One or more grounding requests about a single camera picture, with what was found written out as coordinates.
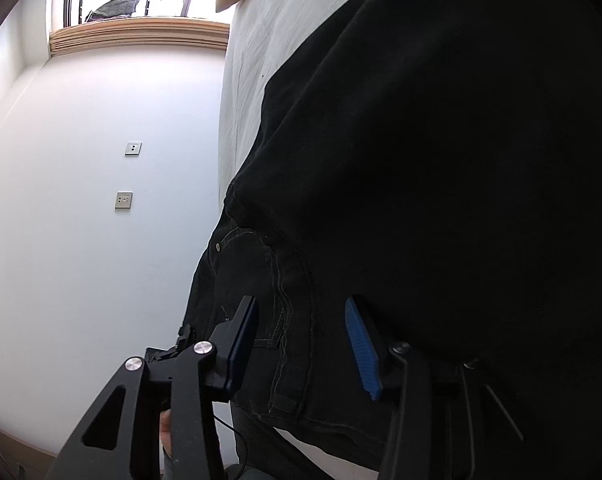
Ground grey cloth on balcony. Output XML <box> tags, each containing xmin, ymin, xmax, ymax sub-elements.
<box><xmin>83</xmin><ymin>0</ymin><xmax>144</xmax><ymax>23</ymax></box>

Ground beige curtain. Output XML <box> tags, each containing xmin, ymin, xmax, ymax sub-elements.
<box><xmin>48</xmin><ymin>16</ymin><xmax>230</xmax><ymax>56</ymax></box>

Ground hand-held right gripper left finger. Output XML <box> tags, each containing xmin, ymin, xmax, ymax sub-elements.
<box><xmin>46</xmin><ymin>295</ymin><xmax>260</xmax><ymax>480</ymax></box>

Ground black denim pants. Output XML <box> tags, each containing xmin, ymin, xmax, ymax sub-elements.
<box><xmin>181</xmin><ymin>0</ymin><xmax>602</xmax><ymax>480</ymax></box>

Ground thin black cable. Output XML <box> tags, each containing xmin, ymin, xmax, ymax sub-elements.
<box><xmin>211</xmin><ymin>412</ymin><xmax>249</xmax><ymax>466</ymax></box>

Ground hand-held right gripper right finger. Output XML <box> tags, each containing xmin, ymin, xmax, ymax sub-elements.
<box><xmin>344</xmin><ymin>296</ymin><xmax>526</xmax><ymax>480</ymax></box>

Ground bed with white sheet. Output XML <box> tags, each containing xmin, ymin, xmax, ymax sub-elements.
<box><xmin>216</xmin><ymin>0</ymin><xmax>396</xmax><ymax>480</ymax></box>

